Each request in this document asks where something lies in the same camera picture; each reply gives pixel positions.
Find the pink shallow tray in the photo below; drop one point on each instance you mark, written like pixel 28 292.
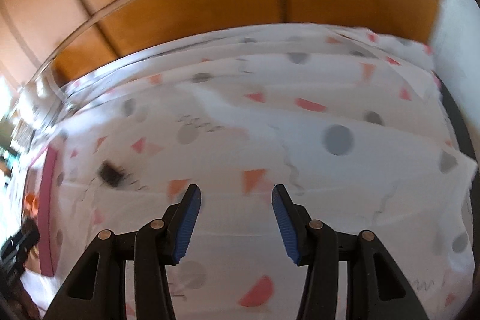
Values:
pixel 40 181

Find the white patterned tablecloth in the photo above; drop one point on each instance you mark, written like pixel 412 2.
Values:
pixel 351 122

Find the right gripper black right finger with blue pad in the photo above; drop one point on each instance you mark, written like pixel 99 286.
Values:
pixel 376 286

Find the dark cylinder piece right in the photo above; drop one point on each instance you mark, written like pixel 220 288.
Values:
pixel 110 174

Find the black gripper of other arm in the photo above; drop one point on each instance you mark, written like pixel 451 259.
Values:
pixel 15 252

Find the large orange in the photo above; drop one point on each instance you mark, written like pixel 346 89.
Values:
pixel 31 205

